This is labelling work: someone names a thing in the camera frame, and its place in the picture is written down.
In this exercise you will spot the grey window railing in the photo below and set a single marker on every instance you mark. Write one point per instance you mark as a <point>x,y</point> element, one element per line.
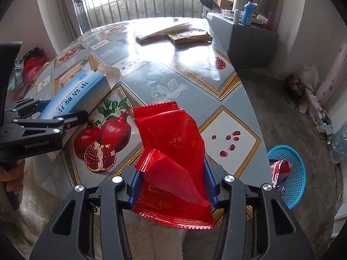
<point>146,5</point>

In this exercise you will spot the pile of colourful clothes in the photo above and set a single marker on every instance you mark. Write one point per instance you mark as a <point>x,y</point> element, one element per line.
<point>32,65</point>

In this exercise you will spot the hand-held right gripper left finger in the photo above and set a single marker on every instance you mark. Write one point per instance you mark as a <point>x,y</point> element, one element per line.
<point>133,188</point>

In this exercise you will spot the flat white and blue box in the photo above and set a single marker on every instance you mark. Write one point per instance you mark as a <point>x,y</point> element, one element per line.
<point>228,13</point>

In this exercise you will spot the yellow snack packet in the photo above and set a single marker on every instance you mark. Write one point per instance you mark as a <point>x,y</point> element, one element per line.
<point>187,36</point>

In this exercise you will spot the red foil wrapper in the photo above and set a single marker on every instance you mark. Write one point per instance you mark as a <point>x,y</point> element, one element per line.
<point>170,140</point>

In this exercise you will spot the grey cabinet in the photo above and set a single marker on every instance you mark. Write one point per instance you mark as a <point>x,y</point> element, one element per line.
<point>252,46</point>

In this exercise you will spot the heap of bags and bottles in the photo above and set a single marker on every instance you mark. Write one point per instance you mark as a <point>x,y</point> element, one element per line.
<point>311,100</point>

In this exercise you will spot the pomegranate print tablecloth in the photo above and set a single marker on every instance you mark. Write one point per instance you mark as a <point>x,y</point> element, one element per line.
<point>168,67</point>

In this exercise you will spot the blue and white carton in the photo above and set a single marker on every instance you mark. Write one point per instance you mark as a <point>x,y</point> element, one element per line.
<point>73,92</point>

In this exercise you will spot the small white bottle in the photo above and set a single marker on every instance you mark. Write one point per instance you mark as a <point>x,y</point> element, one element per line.
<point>236,16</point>

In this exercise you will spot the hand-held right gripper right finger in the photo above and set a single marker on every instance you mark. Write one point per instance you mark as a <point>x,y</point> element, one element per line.
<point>212,187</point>

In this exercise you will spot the white papers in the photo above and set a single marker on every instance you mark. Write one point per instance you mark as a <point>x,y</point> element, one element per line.
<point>162,31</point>

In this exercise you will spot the clear plastic water bottle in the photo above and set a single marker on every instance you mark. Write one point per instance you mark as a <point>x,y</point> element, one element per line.
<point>340,143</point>

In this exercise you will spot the person's left hand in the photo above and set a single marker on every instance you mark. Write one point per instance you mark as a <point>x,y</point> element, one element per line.
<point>12,174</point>

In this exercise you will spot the red and white packet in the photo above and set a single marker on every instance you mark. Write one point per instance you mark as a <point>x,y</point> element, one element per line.
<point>280,170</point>

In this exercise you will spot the blue plastic bottle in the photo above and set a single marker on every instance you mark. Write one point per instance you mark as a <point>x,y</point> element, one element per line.
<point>247,15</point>

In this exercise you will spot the pale floral cloth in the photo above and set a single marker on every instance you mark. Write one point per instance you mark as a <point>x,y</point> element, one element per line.
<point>333,78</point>

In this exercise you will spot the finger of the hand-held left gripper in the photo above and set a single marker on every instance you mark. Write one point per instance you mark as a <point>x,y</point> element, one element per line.
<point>67,120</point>
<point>27,107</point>

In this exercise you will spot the cardboard box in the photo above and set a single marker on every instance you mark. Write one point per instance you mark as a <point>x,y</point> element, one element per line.
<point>223,2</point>

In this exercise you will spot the blue plastic mesh basket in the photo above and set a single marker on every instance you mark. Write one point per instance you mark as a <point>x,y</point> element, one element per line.
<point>295,178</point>

